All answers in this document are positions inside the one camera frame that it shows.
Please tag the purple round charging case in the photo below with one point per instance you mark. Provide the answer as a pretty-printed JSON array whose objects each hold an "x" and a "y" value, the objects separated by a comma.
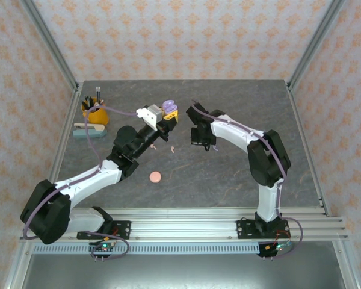
[{"x": 170, "y": 105}]

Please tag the pink round charging case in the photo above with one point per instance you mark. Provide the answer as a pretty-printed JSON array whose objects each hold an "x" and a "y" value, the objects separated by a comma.
[{"x": 155, "y": 177}]

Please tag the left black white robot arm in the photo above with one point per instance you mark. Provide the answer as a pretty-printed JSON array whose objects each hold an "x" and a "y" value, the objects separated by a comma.
[{"x": 87, "y": 179}]

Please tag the orange pen cup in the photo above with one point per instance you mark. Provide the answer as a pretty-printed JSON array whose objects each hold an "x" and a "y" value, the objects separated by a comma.
[{"x": 97, "y": 116}]

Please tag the teal beige stapler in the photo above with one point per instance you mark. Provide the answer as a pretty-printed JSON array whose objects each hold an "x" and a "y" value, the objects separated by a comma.
[{"x": 84, "y": 134}]

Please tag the white-tipped pen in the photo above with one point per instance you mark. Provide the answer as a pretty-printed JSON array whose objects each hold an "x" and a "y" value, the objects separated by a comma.
[{"x": 99, "y": 105}]

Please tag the tall black silver-tipped pen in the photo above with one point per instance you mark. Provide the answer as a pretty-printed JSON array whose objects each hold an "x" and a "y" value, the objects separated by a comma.
[{"x": 98, "y": 94}]

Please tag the black marker pen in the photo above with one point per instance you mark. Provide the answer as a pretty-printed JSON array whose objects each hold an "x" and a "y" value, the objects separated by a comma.
[{"x": 87, "y": 101}]

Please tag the grey metal shelf panel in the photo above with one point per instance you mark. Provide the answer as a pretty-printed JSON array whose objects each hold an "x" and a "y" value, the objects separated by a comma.
[{"x": 183, "y": 271}]

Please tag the aluminium table side rail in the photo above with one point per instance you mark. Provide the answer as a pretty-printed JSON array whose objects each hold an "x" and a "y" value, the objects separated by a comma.
[
  {"x": 299, "y": 120},
  {"x": 73, "y": 105}
]

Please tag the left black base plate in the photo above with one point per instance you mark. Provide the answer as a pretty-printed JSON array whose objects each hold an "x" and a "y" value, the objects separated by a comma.
[{"x": 121, "y": 228}]

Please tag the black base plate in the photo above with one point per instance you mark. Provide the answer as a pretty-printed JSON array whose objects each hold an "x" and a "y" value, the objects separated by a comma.
[
  {"x": 121, "y": 228},
  {"x": 245, "y": 229}
]

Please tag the aluminium mounting rail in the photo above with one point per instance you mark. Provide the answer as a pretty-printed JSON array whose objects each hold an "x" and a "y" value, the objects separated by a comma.
[{"x": 183, "y": 228}]

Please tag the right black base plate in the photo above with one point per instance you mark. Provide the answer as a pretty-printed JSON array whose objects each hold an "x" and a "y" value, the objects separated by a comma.
[{"x": 245, "y": 229}]

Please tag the aluminium frame post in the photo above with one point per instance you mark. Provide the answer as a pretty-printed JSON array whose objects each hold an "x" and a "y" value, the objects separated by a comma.
[
  {"x": 314, "y": 45},
  {"x": 51, "y": 45}
]

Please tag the aluminium frame leg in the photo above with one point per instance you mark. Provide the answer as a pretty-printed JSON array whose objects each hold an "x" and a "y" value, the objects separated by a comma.
[
  {"x": 347, "y": 268},
  {"x": 16, "y": 268}
]

